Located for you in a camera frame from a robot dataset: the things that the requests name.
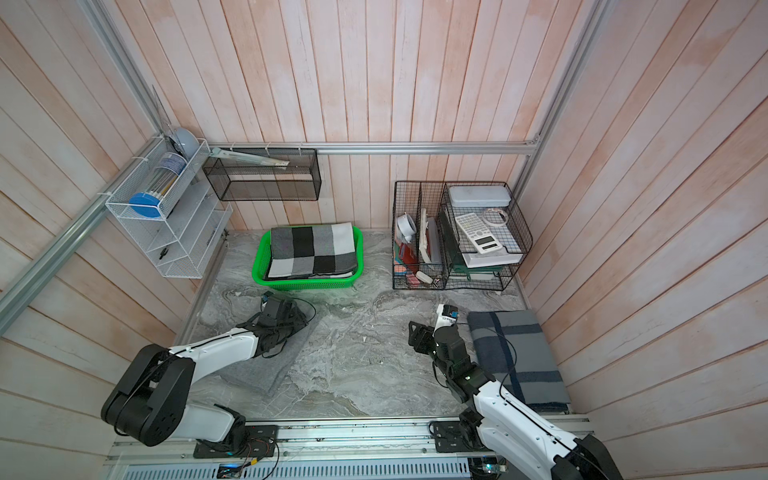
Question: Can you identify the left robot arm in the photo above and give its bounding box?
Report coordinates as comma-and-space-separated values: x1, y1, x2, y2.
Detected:
100, 292, 317, 455

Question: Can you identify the white notebook under calculator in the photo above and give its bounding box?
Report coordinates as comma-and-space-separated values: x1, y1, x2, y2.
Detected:
462, 248, 525, 268

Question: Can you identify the white tape roll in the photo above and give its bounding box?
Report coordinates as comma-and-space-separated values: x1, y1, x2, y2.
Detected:
396, 213, 417, 243

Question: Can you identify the black mesh wall basket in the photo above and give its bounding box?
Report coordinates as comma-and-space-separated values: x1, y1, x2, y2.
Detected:
203, 147, 322, 202

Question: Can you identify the aluminium front rail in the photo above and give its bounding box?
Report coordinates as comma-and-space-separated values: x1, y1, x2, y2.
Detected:
105, 417, 442, 467

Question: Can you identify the ruler in mesh basket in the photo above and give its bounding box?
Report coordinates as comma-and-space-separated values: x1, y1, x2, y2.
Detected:
210, 147, 290, 168

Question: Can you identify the black white checkered scarf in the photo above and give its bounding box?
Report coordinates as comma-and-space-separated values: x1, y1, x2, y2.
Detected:
265, 223, 358, 281

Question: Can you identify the grey navy striped scarf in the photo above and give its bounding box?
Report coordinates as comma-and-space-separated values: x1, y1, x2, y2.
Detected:
467, 310, 571, 414

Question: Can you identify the black wire desk organizer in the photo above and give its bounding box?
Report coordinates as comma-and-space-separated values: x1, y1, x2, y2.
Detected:
392, 180, 533, 291

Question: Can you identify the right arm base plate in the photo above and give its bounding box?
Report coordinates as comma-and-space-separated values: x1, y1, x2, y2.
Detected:
428, 421, 491, 454

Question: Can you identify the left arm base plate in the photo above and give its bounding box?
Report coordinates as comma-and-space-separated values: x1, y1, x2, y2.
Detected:
193, 424, 279, 460

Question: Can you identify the green plastic basket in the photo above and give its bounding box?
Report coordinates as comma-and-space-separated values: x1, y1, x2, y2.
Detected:
252, 225, 364, 291

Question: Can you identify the white pencil case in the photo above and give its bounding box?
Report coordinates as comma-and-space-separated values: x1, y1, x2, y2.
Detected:
448, 185, 511, 208

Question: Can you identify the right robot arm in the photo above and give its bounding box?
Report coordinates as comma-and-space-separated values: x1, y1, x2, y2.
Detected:
408, 321, 622, 479

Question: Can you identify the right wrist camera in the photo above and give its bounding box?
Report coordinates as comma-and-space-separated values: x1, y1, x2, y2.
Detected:
434, 303, 459, 329

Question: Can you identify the clear tube blue cap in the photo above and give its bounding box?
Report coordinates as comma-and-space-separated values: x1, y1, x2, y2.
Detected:
129, 152, 187, 218

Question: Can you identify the white wire wall shelf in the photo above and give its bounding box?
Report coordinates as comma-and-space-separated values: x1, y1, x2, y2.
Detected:
106, 138, 232, 279

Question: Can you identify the white calculator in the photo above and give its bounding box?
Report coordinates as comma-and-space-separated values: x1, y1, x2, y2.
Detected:
455, 213, 503, 254

